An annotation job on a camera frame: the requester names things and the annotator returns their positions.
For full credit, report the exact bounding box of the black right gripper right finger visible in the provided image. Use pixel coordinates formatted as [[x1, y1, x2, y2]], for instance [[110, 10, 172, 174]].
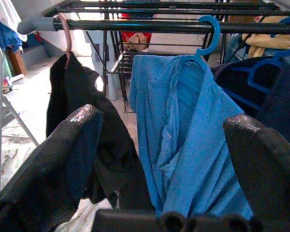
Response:
[[222, 114, 290, 232]]

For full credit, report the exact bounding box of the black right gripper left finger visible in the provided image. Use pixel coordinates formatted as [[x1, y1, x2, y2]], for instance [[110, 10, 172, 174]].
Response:
[[0, 104, 104, 232]]

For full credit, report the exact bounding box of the blue shirt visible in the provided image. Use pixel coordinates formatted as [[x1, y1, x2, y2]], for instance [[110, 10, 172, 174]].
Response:
[[129, 54, 254, 220]]

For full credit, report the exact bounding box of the pink plastic hanger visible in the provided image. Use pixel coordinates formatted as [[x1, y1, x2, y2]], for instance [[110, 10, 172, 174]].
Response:
[[57, 13, 74, 70]]

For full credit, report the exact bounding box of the navy blue garment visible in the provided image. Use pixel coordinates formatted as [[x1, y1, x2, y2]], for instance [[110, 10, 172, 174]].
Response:
[[214, 57, 290, 150]]

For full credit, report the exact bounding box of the black t-shirt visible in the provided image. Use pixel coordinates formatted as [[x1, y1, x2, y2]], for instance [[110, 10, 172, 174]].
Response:
[[45, 52, 158, 211]]

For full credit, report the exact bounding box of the white child chair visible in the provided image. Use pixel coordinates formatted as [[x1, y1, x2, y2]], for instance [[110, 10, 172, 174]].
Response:
[[86, 30, 120, 102]]

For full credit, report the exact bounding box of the yellow crumpled cloth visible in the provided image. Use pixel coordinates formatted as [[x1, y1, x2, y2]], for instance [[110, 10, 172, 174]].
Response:
[[241, 15, 290, 58]]

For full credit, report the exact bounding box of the blue hanging cloth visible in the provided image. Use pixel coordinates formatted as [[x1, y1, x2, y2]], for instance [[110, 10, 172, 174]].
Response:
[[0, 4, 24, 53]]

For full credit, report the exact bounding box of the white hanging cloth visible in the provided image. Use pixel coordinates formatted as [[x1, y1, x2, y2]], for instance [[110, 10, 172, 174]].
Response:
[[0, 0, 27, 42]]

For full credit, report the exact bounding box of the black clothes drying rack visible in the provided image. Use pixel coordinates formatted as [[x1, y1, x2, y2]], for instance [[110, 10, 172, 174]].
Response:
[[17, 0, 290, 114]]

